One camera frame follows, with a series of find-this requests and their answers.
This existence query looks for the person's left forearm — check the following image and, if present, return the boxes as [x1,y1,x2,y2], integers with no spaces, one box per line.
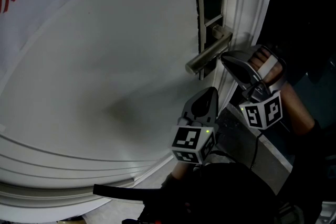
[172,161,195,181]

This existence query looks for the thin black cable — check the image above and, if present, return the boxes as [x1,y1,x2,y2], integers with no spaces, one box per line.
[249,130,265,170]

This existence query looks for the person's black clothing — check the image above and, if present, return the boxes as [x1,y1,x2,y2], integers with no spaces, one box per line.
[136,119,336,224]

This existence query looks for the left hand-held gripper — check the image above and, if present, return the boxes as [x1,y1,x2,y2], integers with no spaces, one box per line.
[170,87,220,165]

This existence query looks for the grey stone door threshold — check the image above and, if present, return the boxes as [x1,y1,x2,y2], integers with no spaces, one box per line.
[214,103,293,195]

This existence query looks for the black strap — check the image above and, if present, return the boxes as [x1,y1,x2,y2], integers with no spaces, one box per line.
[92,184,165,202]

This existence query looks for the person's right hand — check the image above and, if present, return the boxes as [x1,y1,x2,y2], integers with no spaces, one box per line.
[248,48,284,85]

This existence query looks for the white panelled door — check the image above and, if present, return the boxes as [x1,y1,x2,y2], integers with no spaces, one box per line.
[0,0,278,224]

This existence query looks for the silver door lever handle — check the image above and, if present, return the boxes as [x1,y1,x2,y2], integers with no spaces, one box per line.
[185,24,234,76]

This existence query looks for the person's right forearm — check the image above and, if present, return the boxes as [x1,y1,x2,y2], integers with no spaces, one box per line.
[279,81,316,136]

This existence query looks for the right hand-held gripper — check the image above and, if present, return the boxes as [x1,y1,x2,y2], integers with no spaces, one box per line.
[220,44,287,130]

